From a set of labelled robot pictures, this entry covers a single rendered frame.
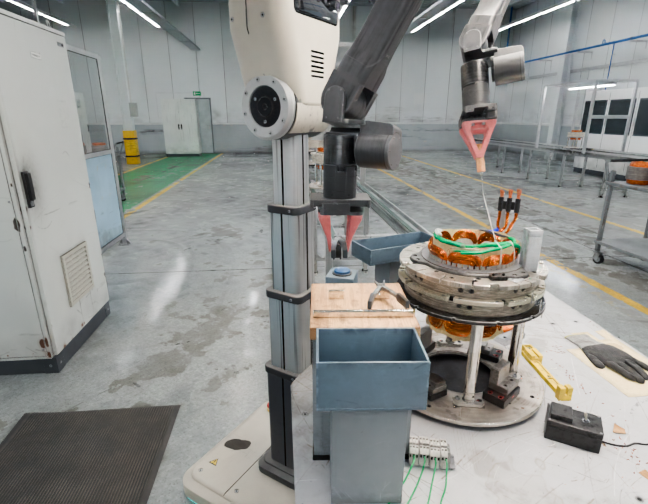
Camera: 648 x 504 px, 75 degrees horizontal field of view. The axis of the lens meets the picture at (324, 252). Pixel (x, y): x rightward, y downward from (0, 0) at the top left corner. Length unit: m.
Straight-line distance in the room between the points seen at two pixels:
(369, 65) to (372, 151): 0.13
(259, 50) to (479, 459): 0.99
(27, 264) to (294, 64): 2.00
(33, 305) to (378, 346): 2.28
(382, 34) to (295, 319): 0.81
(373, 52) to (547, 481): 0.80
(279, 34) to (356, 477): 0.90
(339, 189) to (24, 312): 2.34
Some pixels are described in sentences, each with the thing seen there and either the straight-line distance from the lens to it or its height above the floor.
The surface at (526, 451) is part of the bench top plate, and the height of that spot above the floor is 0.78.
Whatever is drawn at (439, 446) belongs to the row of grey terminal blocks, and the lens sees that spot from 0.89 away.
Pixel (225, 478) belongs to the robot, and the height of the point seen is 0.26.
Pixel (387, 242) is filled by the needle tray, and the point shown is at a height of 1.04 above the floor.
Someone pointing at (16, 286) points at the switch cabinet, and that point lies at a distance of 2.78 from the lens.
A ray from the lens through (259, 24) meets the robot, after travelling 1.07.
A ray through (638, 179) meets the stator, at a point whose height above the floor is 0.87.
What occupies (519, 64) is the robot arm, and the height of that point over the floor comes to 1.51.
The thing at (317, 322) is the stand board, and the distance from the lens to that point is 0.75.
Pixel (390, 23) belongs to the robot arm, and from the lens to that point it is 0.71.
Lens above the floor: 1.41
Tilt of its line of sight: 18 degrees down
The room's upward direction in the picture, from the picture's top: straight up
